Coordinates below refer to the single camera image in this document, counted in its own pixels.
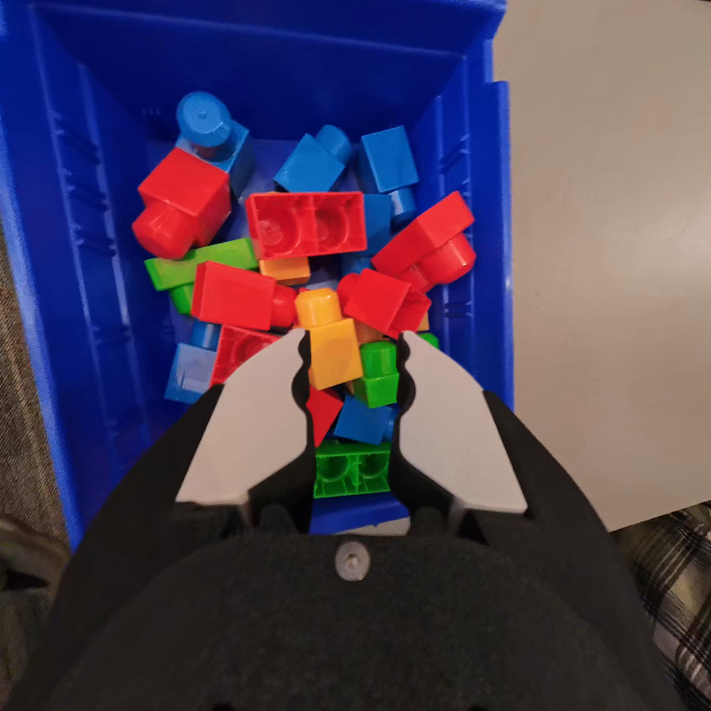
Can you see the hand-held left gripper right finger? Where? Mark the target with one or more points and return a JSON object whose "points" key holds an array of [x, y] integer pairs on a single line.
{"points": [[455, 444]]}

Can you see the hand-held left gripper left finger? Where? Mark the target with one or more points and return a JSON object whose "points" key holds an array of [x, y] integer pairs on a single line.
{"points": [[250, 439]]}

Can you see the pile of colourful toy blocks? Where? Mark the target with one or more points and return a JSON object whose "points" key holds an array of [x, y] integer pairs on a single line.
{"points": [[233, 294]]}

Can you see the blue plastic bin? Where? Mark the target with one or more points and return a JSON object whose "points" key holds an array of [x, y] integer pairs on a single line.
{"points": [[83, 222]]}

